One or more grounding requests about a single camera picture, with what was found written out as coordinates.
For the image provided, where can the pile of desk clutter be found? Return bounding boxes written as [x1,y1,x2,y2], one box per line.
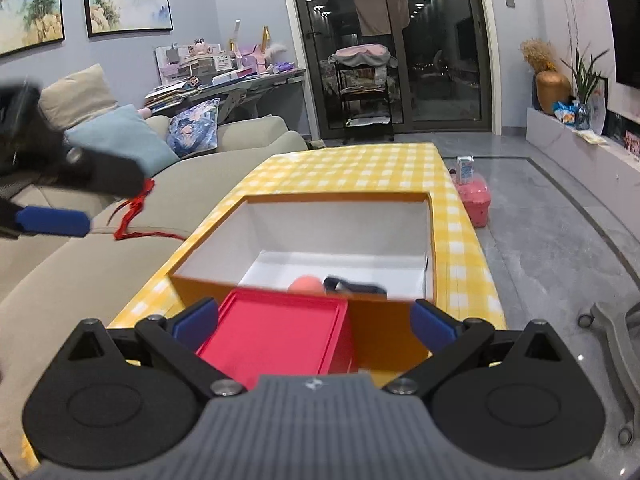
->
[145,20,307,111]

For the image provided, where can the wide landscape painting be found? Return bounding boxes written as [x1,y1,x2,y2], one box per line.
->
[0,0,66,58]

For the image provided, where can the light blue cushion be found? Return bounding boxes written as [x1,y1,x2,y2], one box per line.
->
[65,105,181,181]

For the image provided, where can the beige cushion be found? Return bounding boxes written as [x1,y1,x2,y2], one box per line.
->
[39,63,121,131]

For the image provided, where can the hanging brown towel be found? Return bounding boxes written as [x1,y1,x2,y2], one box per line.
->
[349,0,410,37]

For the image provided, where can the green plant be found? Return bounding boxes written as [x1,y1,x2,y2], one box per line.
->
[560,45,611,106]

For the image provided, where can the dried yellow flowers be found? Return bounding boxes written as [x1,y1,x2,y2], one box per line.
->
[520,39,557,73]

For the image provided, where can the red ribbon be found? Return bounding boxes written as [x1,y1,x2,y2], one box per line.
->
[114,178,188,242]

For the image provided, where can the gold vase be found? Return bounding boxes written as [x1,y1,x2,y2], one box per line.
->
[535,70,572,116]

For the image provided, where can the black strap object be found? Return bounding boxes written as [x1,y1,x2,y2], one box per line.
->
[322,275,388,301]

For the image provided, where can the clear box with red lid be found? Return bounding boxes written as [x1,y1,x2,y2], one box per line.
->
[196,287,358,391]

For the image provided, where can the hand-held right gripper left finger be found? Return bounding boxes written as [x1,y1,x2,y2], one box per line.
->
[67,297,247,397]

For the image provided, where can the blue snack packet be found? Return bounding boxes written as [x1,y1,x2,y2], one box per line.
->
[552,101,578,125]

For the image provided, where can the pink bucket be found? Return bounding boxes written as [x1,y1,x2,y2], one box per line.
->
[452,170,491,228]

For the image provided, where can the glass balcony door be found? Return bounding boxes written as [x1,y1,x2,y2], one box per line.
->
[285,0,501,136]

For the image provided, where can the pink ball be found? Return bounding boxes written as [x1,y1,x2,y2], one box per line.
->
[287,275,328,295]

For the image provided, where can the black television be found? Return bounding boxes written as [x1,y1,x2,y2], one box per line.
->
[600,0,640,88]

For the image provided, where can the white low cabinet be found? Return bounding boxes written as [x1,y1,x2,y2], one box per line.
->
[526,107,640,211]

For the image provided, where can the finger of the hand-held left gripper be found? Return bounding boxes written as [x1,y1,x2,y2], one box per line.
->
[57,135,151,197]
[0,200,92,238]

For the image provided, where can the orange cardboard box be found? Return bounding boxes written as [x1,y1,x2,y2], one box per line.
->
[167,191,442,376]

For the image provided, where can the grey desk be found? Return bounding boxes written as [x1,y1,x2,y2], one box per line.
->
[145,67,307,126]

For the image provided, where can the grey office chair base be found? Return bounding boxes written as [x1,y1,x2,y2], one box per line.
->
[577,302,640,448]

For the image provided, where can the black trolley cart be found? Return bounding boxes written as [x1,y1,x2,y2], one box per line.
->
[330,52,398,143]

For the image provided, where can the beige sofa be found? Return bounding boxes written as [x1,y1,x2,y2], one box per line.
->
[0,62,308,456]

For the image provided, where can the blue printed cushion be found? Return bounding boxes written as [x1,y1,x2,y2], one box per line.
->
[166,98,222,157]

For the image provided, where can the pink cloth bundle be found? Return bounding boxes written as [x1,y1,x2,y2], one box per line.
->
[335,45,396,68]

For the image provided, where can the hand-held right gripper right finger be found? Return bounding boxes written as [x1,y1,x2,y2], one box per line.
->
[385,299,576,395]

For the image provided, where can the yellow checked tablecloth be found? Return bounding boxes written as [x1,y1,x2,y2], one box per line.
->
[20,141,508,466]

